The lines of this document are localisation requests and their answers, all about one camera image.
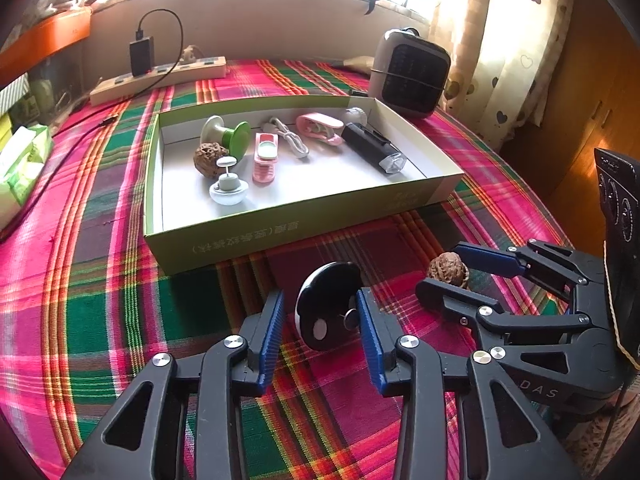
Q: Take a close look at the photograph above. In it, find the white cable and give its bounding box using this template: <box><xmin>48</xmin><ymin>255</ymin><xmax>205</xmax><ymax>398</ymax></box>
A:
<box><xmin>262</xmin><ymin>116</ymin><xmax>311</xmax><ymax>160</ymax></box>

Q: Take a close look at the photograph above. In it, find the beige cone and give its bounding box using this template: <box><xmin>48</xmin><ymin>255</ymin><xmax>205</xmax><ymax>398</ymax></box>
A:
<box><xmin>332</xmin><ymin>56</ymin><xmax>373</xmax><ymax>73</ymax></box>

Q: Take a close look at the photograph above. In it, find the black round disc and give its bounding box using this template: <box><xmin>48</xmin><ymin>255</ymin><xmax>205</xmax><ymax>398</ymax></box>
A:
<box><xmin>295</xmin><ymin>261</ymin><xmax>363</xmax><ymax>352</ymax></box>

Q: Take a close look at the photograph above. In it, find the black bicycle light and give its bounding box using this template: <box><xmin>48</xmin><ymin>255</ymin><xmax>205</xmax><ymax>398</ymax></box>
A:
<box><xmin>341</xmin><ymin>122</ymin><xmax>407</xmax><ymax>176</ymax></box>

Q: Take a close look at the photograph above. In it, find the black charging cable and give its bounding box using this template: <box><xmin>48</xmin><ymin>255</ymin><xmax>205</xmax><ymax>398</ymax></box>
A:
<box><xmin>0</xmin><ymin>9</ymin><xmax>184</xmax><ymax>241</ymax></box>

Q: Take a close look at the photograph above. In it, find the heart print curtain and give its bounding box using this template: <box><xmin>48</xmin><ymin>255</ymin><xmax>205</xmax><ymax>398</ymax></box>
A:
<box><xmin>430</xmin><ymin>0</ymin><xmax>576</xmax><ymax>148</ymax></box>

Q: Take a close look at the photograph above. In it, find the pink clip with green lens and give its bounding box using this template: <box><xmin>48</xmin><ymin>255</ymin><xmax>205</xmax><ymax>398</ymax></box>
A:
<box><xmin>251</xmin><ymin>132</ymin><xmax>281</xmax><ymax>184</ymax></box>

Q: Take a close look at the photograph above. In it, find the orange tray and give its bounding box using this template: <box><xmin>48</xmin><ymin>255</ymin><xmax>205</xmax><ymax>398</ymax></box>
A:
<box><xmin>0</xmin><ymin>7</ymin><xmax>93</xmax><ymax>88</ymax></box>

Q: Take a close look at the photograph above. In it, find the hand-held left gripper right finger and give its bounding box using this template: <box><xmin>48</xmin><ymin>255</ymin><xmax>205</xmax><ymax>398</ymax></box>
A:
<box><xmin>355</xmin><ymin>287</ymin><xmax>581</xmax><ymax>480</ymax></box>

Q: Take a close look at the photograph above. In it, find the beige power strip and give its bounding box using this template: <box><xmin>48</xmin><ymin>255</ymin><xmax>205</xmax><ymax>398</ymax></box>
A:
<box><xmin>89</xmin><ymin>56</ymin><xmax>227</xmax><ymax>107</ymax></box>

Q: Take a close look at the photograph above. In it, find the grey space heater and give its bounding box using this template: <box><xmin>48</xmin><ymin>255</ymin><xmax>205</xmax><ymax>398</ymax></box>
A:
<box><xmin>369</xmin><ymin>27</ymin><xmax>452</xmax><ymax>120</ymax></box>

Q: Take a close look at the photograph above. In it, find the wooden cabinet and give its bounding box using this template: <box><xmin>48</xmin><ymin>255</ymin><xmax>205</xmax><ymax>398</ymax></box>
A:
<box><xmin>500</xmin><ymin>0</ymin><xmax>640</xmax><ymax>221</ymax></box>

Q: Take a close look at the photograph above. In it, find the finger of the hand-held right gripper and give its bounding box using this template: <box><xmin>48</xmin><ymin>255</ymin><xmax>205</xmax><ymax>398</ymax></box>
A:
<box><xmin>415</xmin><ymin>279</ymin><xmax>598</xmax><ymax>363</ymax></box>
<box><xmin>452</xmin><ymin>240</ymin><xmax>608</xmax><ymax>306</ymax></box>

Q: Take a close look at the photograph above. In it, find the green tissue packet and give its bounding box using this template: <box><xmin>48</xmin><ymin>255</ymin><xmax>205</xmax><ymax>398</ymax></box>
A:
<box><xmin>0</xmin><ymin>124</ymin><xmax>55</xmax><ymax>226</ymax></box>

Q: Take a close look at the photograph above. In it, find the pale green jar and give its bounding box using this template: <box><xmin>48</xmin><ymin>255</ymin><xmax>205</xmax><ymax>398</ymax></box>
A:
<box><xmin>30</xmin><ymin>80</ymin><xmax>56</xmax><ymax>111</ymax></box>

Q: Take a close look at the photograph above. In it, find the white round knob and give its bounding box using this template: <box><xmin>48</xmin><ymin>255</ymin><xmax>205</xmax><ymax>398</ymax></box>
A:
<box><xmin>209</xmin><ymin>156</ymin><xmax>249</xmax><ymax>206</ymax></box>

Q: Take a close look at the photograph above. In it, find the black charger adapter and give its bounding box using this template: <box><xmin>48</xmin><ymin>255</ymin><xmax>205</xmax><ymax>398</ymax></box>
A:
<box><xmin>129</xmin><ymin>37</ymin><xmax>153</xmax><ymax>78</ymax></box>

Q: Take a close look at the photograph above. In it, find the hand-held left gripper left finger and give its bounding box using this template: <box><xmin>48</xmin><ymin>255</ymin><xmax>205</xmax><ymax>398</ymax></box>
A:
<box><xmin>60</xmin><ymin>289</ymin><xmax>287</xmax><ymax>480</ymax></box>

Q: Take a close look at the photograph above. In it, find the green cardboard box tray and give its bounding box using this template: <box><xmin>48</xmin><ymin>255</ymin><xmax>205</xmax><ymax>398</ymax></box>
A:
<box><xmin>142</xmin><ymin>95</ymin><xmax>466</xmax><ymax>277</ymax></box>

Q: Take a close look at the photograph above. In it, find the brown walnut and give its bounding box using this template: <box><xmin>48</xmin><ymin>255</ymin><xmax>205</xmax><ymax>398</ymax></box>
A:
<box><xmin>426</xmin><ymin>253</ymin><xmax>470</xmax><ymax>291</ymax></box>
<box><xmin>193</xmin><ymin>142</ymin><xmax>227</xmax><ymax>178</ymax></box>

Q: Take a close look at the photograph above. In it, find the green and white spool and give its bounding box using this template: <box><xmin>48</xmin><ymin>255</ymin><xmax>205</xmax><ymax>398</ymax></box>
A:
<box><xmin>200</xmin><ymin>115</ymin><xmax>252</xmax><ymax>158</ymax></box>

